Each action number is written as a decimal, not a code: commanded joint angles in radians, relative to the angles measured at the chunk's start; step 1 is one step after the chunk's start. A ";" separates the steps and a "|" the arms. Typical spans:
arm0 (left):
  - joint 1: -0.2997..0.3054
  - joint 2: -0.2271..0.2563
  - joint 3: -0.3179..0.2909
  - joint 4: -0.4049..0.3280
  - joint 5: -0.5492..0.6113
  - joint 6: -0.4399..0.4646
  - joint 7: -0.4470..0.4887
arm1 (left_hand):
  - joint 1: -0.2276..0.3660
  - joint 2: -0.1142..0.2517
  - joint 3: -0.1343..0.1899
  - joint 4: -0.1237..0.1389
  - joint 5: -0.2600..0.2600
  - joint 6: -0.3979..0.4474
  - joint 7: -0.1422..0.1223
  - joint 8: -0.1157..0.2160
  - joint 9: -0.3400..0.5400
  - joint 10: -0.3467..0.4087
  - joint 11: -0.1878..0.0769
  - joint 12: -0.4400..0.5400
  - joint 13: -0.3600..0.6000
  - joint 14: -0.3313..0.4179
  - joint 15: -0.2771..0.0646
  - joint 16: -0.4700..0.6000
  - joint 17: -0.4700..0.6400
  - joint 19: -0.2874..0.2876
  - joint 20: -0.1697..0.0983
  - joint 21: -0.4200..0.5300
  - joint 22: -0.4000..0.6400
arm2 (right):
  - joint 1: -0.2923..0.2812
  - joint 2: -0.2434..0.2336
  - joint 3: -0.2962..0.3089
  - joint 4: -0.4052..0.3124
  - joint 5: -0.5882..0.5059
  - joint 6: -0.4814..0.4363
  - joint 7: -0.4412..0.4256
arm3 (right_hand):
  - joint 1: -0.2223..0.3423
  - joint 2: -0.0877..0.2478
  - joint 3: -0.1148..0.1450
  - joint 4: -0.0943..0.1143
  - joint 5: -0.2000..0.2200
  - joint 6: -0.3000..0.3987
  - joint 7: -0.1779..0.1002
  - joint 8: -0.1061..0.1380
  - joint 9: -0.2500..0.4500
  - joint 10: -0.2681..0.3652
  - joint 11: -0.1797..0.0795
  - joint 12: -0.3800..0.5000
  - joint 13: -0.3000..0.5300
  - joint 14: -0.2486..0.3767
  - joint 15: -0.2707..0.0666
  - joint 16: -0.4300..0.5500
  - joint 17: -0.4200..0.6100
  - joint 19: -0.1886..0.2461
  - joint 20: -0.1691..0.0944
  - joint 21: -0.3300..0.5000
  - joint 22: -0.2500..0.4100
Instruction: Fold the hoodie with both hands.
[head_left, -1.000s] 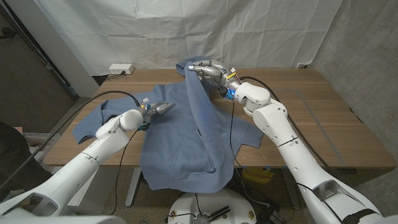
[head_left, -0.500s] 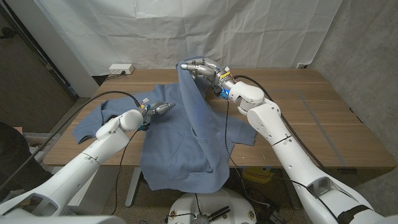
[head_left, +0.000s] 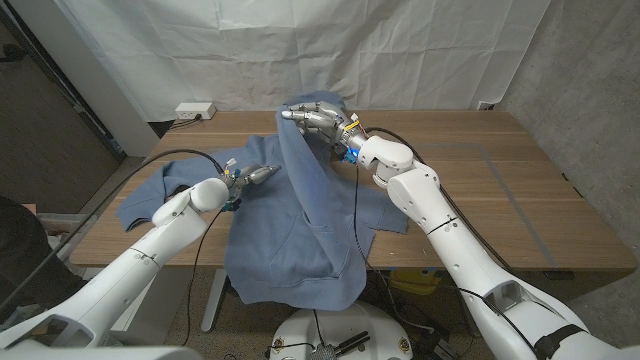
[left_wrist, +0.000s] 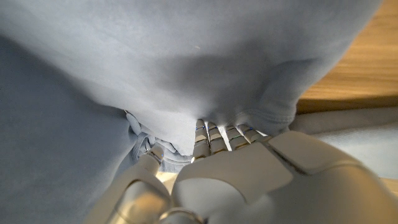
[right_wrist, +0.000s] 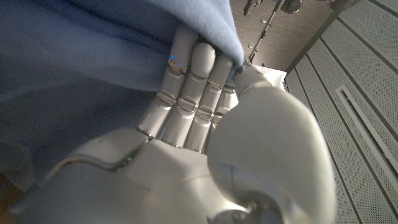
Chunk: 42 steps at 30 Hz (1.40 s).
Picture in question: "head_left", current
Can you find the pink cardboard sheet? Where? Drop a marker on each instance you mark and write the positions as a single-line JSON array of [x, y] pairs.
[[29, 207]]

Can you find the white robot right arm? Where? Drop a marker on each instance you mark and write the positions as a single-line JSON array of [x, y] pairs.
[[450, 240]]

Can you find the white wall outlet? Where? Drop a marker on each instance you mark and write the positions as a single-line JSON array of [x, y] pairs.
[[486, 105]]

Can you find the white creased backdrop sheet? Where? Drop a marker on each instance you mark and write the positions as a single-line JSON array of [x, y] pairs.
[[300, 50]]

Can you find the white robot torso base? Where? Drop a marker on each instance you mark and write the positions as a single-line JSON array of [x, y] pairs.
[[345, 320]]

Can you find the black antenna pair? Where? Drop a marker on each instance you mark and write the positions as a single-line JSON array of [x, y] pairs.
[[352, 342]]

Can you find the person in black clothes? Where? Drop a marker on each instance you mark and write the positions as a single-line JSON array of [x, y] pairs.
[[20, 260]]

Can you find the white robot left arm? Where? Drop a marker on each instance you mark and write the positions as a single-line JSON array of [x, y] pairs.
[[125, 275]]

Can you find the blue hoodie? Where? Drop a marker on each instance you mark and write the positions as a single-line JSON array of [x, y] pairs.
[[290, 225]]

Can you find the yellow object under table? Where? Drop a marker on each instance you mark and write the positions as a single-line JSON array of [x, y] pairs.
[[415, 282]]

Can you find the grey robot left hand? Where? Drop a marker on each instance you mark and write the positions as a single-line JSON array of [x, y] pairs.
[[252, 176]]

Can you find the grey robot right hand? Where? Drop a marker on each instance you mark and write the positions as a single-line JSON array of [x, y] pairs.
[[325, 122]]

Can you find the grey table leg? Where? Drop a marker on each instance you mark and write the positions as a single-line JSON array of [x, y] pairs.
[[214, 305]]

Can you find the white power strip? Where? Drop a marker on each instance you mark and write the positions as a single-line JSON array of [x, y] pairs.
[[192, 110]]

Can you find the clear plastic storage bin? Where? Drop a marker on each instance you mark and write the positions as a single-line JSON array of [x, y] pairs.
[[55, 225]]

